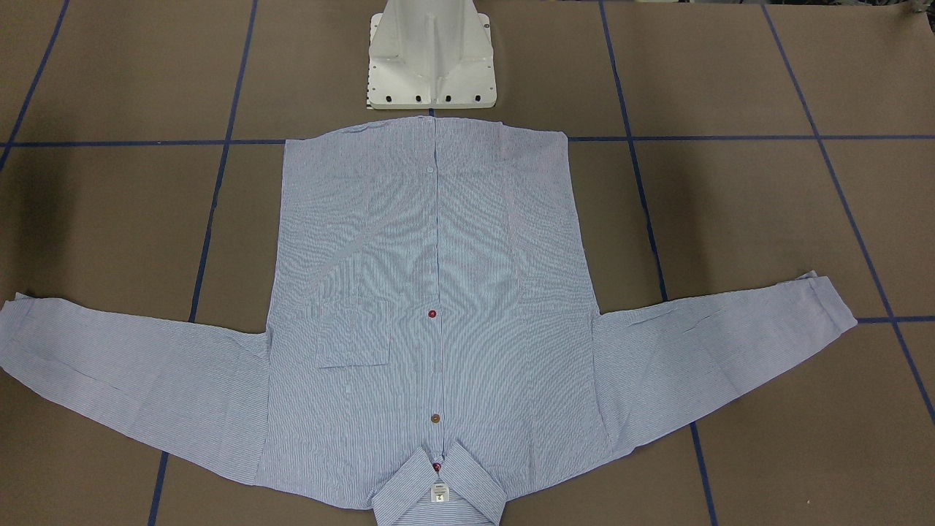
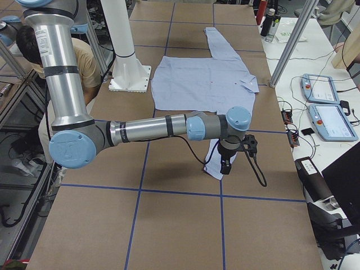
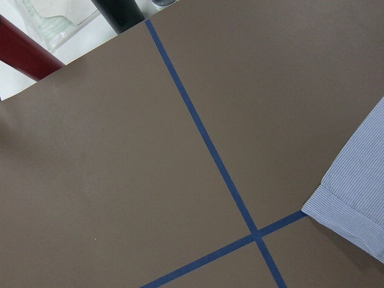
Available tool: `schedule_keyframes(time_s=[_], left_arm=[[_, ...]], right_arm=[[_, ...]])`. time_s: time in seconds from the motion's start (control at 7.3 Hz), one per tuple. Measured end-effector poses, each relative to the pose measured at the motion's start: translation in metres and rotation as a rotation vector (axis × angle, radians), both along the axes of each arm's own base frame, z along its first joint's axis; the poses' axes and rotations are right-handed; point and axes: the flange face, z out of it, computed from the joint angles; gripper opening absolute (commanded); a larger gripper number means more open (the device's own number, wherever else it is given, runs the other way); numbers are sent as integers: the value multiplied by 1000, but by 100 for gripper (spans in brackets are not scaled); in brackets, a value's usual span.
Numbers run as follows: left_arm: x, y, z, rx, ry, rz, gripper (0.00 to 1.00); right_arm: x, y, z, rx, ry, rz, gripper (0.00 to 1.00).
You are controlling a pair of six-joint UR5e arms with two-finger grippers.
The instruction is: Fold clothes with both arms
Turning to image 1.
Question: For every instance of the light blue striped shirt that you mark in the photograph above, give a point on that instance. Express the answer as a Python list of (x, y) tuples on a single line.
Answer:
[(433, 346)]

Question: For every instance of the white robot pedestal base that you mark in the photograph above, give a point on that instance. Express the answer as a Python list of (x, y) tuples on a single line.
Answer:
[(431, 55)]

